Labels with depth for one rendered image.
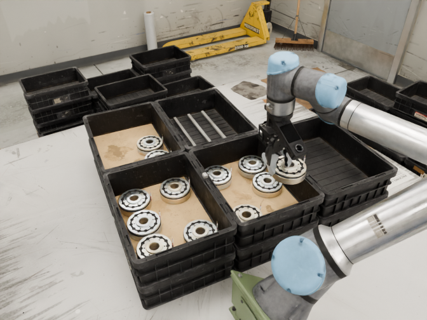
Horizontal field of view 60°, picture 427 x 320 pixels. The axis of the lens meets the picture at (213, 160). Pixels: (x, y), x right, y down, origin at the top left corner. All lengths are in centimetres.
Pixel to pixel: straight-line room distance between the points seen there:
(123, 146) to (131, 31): 314
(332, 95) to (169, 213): 64
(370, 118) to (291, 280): 43
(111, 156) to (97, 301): 56
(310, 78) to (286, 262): 42
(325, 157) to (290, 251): 77
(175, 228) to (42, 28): 340
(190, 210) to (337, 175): 56
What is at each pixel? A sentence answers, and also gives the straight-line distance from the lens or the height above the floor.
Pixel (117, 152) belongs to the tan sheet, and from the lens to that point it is 152.
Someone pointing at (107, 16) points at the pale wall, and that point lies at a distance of 445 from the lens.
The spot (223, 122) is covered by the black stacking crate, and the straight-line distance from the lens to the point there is 166.
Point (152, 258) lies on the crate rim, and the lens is 99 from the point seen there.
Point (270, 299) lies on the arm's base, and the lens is 96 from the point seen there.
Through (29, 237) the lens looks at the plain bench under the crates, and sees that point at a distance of 147.
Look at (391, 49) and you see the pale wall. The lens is 421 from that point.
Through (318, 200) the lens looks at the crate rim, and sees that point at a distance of 117.
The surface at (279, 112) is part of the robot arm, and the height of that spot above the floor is 122.
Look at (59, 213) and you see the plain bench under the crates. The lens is 152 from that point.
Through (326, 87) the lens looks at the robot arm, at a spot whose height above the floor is 132.
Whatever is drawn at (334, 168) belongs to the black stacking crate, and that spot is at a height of 83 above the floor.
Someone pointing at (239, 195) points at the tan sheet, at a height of 83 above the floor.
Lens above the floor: 171
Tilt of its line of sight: 38 degrees down
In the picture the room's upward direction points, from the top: straight up
